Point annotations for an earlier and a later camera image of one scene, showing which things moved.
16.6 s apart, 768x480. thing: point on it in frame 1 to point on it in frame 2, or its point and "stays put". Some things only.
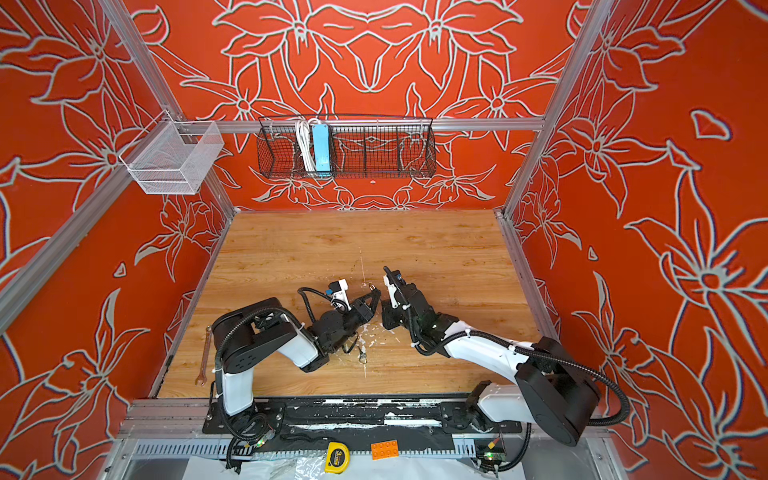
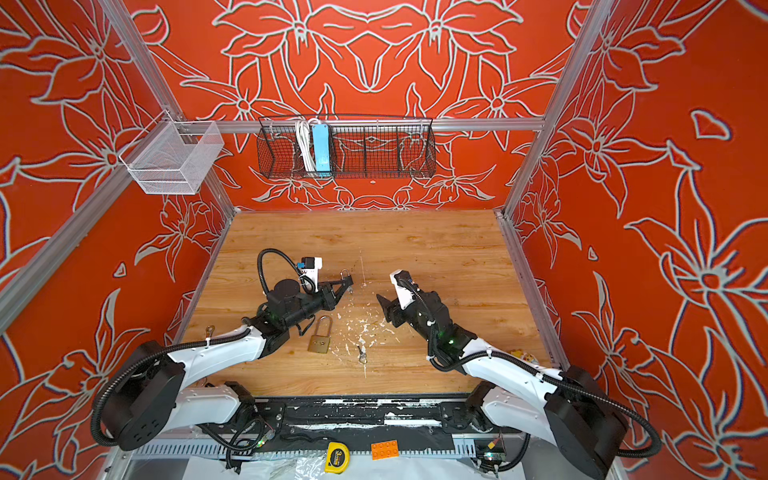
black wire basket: (346, 147) stays put
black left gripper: (361, 311) to (327, 296)
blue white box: (321, 145) stays put
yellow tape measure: (337, 457) stays put
